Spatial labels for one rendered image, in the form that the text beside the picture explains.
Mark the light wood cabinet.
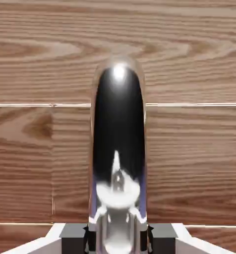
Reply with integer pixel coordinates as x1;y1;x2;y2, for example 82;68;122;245
0;0;236;254

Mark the light wood cabinet door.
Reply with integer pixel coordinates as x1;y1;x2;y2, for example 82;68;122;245
0;0;236;105
0;224;236;254
52;104;236;225

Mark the curved shiny metal handle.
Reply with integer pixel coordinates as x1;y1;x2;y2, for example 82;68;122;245
87;56;149;254

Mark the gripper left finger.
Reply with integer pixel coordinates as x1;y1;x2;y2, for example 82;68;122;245
0;222;97;254

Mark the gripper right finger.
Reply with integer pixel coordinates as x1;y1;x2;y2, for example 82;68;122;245
140;222;236;254

